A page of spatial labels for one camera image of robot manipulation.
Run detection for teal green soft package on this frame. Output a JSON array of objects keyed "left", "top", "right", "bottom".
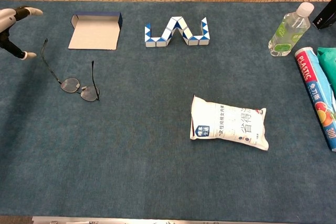
[{"left": 316, "top": 47, "right": 336, "bottom": 91}]

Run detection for clear green label water bottle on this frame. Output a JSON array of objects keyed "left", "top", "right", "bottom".
[{"left": 268, "top": 2, "right": 315, "bottom": 57}]

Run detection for aluminium table edge rail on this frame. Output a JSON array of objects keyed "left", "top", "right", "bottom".
[{"left": 31, "top": 216, "right": 336, "bottom": 224}]

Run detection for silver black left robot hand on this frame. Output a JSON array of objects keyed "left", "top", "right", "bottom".
[{"left": 0, "top": 6, "right": 44, "bottom": 61}]

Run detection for open blue cardboard box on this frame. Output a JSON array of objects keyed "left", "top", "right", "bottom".
[{"left": 68, "top": 12, "right": 123, "bottom": 51}]

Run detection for blue white snake puzzle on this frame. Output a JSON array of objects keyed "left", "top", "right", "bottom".
[{"left": 144, "top": 16, "right": 210, "bottom": 48}]

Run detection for thin black-framed eyeglasses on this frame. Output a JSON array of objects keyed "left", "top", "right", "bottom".
[{"left": 41, "top": 38, "right": 101, "bottom": 102}]

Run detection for plastic wrap roll box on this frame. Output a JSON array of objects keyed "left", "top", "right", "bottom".
[{"left": 294, "top": 46, "right": 336, "bottom": 152}]

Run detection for blue felt table cloth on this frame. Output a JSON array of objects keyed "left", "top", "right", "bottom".
[{"left": 0, "top": 0, "right": 336, "bottom": 221}]

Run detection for white printed plastic packet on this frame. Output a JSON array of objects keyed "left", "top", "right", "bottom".
[{"left": 190, "top": 94, "right": 270, "bottom": 152}]

